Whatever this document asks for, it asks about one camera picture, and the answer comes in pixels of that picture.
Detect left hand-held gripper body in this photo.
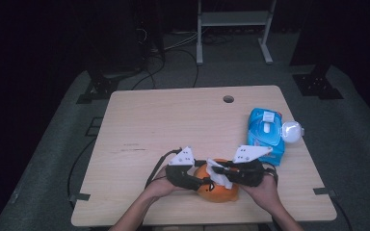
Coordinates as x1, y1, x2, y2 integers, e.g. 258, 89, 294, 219
165, 145, 206, 193

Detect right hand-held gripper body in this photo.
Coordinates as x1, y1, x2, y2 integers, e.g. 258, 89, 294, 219
231, 144, 274, 189

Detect orange plush toy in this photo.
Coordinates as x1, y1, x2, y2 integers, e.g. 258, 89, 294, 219
193, 158, 240, 204

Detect blue wet wipes pack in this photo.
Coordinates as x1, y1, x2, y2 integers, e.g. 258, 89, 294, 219
246, 107, 305, 167

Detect person's left hand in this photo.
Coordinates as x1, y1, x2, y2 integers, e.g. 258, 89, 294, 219
143, 167, 188, 204

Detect person's right hand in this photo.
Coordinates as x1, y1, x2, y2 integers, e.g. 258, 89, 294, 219
240, 174, 282, 214

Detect black stand base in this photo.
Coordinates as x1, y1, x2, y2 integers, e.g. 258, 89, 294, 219
292, 64, 345, 100
76, 68, 143, 105

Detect white metal stand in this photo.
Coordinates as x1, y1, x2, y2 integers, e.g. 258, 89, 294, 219
196, 0, 278, 66

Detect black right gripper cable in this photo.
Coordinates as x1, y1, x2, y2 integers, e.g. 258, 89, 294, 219
262, 162, 279, 186

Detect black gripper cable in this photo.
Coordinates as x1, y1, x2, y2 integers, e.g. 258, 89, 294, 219
262, 162, 279, 186
144, 147, 183, 191

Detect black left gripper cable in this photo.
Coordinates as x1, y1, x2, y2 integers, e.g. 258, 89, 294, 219
144, 147, 183, 191

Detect black table edge bracket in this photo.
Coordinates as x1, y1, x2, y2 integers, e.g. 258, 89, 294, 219
312, 187, 337, 197
68, 192, 92, 203

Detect black floor cable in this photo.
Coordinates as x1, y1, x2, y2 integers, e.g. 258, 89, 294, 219
170, 47, 200, 89
131, 55, 167, 91

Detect black cable beside table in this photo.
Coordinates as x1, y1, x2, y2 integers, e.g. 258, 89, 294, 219
66, 138, 97, 206
331, 194, 355, 231

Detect black floor socket frame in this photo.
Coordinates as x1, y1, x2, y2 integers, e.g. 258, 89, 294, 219
85, 116, 104, 138

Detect white floor cables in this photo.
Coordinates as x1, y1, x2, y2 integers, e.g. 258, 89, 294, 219
162, 30, 204, 52

